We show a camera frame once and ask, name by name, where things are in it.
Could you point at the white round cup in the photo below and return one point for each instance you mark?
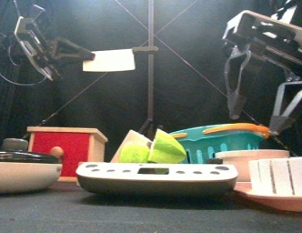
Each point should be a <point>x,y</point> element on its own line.
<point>242,160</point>

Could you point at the green lime wedge toy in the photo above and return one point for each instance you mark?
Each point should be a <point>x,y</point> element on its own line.
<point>133,153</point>
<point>167,150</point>

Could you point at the black pot lid grey knob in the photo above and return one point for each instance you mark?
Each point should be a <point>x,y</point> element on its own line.
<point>19,157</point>

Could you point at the grey vertical frame pole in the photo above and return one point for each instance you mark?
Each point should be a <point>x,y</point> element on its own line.
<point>150,91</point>

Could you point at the red wooden box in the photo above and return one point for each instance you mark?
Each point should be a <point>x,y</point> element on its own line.
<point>73,145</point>

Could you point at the pink plate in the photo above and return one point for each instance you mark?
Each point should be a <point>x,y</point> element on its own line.
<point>275,201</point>

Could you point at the white toy kitchen scale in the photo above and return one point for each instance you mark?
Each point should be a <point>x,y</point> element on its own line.
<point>158,180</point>

